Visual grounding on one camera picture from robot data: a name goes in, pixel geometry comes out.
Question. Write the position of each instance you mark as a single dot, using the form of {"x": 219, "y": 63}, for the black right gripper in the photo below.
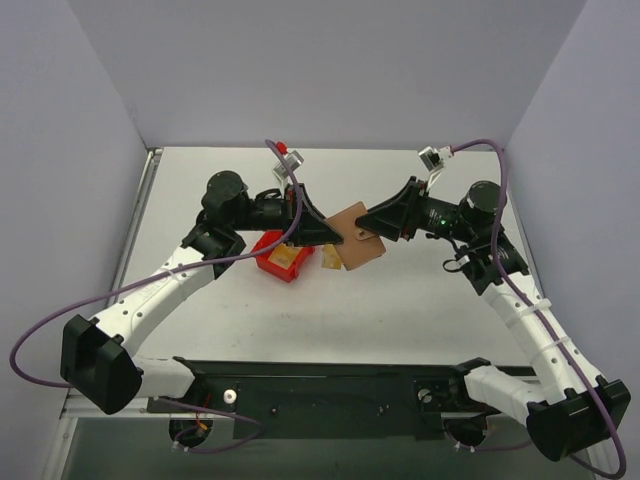
{"x": 411, "y": 210}

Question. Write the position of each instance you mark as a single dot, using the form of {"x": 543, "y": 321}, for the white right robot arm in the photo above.
{"x": 574, "y": 406}

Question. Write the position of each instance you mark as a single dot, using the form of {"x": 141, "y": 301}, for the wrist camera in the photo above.
{"x": 434, "y": 161}
{"x": 292, "y": 161}

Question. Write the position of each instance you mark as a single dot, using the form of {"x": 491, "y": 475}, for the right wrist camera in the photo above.
{"x": 434, "y": 161}

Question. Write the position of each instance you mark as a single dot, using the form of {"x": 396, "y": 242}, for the tan leather card holder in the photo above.
{"x": 359, "y": 246}

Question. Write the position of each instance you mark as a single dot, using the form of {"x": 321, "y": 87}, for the gold card with black stripe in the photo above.
{"x": 330, "y": 258}

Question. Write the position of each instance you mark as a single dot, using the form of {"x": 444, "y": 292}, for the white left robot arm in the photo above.
{"x": 100, "y": 356}

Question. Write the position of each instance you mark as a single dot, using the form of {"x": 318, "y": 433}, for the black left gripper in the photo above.
{"x": 298, "y": 214}

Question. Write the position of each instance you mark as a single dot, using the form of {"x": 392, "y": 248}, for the gold card in bin lower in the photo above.
{"x": 283, "y": 256}

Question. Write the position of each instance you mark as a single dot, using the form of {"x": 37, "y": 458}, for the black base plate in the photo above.
{"x": 300, "y": 401}

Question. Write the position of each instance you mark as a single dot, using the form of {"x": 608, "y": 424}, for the red plastic bin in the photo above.
{"x": 285, "y": 275}

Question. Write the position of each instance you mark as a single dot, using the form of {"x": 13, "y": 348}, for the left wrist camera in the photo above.
{"x": 292, "y": 161}

